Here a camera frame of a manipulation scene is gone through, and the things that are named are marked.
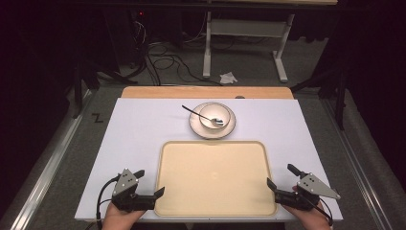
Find cream bowl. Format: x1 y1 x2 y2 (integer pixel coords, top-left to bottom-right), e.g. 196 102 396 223
198 103 232 130

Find black metal stand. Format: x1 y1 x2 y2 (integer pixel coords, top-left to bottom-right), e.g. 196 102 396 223
289 61 350 131
70 58 130 120

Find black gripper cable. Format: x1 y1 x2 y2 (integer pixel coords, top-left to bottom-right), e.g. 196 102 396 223
96 176 119 230
304 193 335 227

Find person's left hand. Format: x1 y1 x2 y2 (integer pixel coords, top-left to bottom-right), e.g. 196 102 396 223
101 200 147 230

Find wooden table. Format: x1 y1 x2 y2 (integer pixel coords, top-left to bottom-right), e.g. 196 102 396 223
121 85 295 100

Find dark equipment cabinet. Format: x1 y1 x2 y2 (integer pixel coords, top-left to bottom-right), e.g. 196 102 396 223
103 9 152 66

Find beige plastic tray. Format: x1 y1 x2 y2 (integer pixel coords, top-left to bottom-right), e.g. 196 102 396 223
154 140 279 218

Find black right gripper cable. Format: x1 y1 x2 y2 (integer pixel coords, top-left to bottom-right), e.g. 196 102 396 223
304 193 335 227

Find white table mat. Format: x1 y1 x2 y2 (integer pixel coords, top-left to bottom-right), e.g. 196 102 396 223
74 98 345 223

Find metal spoon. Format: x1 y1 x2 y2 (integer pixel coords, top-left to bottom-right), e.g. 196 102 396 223
181 104 225 126

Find crumpled white paper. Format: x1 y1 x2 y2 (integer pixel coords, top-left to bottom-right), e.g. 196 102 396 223
218 71 239 85

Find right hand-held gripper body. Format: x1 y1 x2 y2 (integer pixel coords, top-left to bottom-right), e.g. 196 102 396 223
274 172 342 212

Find cream round plate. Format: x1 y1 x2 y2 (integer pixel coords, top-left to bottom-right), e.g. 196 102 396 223
188 102 237 141

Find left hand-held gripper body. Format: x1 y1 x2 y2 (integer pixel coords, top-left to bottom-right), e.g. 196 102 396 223
110 168 157 213

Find person's right hand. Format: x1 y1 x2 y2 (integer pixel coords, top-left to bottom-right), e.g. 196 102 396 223
282 186 333 230

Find aluminium floor rail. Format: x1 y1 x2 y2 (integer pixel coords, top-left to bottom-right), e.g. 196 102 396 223
320 98 395 230
9 89 94 230

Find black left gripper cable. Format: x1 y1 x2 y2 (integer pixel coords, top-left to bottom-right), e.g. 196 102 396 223
96 176 119 230

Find black floor cables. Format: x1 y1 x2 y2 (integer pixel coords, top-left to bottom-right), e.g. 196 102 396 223
145 39 225 87

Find white metal desk frame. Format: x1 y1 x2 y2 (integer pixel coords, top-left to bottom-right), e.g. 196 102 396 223
202 11 297 83

